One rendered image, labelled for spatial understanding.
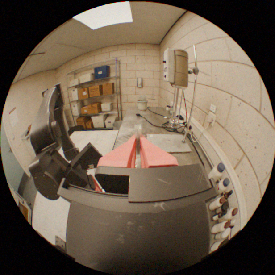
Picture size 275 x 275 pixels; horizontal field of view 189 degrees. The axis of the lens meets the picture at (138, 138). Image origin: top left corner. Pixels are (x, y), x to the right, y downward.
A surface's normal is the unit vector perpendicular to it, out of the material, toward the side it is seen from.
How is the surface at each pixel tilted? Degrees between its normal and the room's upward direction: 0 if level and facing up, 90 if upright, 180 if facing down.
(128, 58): 90
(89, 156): 70
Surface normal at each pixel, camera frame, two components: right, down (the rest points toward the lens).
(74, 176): 0.55, 0.16
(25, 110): 1.00, 0.00
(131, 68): -0.01, 0.58
